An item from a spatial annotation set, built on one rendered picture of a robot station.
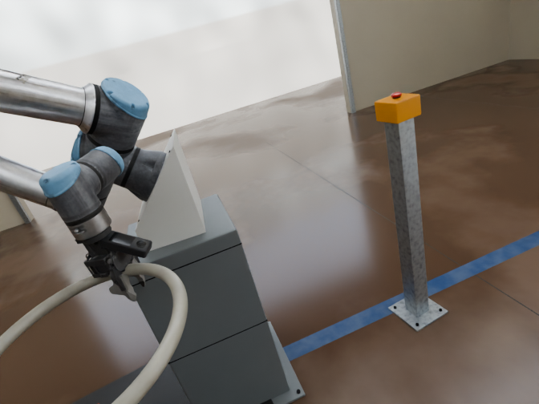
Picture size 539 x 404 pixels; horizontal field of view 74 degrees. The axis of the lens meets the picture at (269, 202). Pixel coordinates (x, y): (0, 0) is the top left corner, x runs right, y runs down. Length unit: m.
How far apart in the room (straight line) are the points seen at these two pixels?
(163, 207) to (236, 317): 0.51
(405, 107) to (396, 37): 4.86
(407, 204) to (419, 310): 0.60
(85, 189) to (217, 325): 0.76
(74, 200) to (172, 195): 0.42
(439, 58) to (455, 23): 0.55
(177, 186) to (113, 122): 0.27
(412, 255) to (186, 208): 1.03
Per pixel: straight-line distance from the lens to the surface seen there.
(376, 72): 6.11
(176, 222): 1.28
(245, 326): 1.47
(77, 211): 0.91
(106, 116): 1.17
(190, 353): 1.50
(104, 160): 0.99
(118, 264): 0.98
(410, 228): 1.68
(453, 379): 1.79
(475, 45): 7.28
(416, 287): 1.87
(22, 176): 1.10
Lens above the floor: 1.42
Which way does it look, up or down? 24 degrees down
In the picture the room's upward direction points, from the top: 16 degrees counter-clockwise
